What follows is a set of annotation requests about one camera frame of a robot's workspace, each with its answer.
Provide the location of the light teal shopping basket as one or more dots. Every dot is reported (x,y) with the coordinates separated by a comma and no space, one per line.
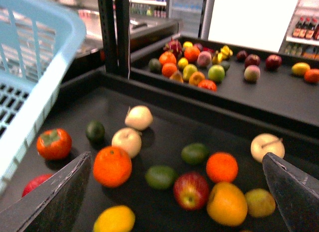
(38,42)

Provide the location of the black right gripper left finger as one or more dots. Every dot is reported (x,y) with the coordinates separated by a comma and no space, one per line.
(54,205)

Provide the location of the small yellow green fruit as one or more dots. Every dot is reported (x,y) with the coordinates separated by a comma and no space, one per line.
(260,203)

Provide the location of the pink dragon fruit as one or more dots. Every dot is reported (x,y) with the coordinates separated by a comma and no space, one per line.
(174,47)

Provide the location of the green lime upper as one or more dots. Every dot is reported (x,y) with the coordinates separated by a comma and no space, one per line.
(195,153)

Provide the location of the red yellow apple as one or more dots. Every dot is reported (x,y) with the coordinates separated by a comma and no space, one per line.
(191,191)

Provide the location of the white pear right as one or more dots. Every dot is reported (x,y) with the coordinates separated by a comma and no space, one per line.
(265,143)

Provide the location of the black fruit tray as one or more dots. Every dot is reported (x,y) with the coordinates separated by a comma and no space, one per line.
(177,123)
(278,101)

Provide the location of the yellow orange apple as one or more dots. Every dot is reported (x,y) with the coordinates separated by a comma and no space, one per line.
(227,205)

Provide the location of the green lime lower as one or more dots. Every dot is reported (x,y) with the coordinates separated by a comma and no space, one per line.
(160,177)

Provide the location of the white pear middle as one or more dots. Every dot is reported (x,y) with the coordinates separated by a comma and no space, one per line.
(129,140)

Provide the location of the black shelf post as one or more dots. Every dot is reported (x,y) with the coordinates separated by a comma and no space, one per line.
(114,21)

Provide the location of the dark green avocado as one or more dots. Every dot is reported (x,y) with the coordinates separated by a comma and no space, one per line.
(95,131)

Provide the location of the green lime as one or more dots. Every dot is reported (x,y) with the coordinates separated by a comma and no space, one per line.
(160,177)
(195,153)

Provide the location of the orange persimmon green leaf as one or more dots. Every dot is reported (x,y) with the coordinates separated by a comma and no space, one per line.
(54,144)

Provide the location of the far green apple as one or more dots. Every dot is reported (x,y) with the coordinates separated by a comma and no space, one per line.
(216,73)

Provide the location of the black upper fruit tray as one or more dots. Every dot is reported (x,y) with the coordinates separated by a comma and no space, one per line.
(278,101)

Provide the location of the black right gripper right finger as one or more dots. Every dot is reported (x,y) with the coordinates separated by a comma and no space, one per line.
(295,191)

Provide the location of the yellow lemon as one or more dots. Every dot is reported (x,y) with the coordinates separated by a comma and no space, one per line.
(115,219)
(299,69)

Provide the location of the black front fruit tray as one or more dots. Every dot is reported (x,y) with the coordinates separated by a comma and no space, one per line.
(177,123)

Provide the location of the dark sauce bottles row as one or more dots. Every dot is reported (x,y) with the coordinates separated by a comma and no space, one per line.
(305,28)

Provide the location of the large navel orange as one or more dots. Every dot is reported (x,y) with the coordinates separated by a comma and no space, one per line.
(112,166)

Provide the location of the small orange tangerine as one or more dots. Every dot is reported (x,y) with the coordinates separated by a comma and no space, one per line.
(222,167)

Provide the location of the far peach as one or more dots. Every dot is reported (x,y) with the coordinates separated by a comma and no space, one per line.
(252,74)

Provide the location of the white pear left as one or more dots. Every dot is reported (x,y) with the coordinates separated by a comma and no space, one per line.
(139,118)

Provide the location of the white pear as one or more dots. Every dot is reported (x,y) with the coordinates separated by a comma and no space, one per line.
(139,118)
(129,140)
(265,143)

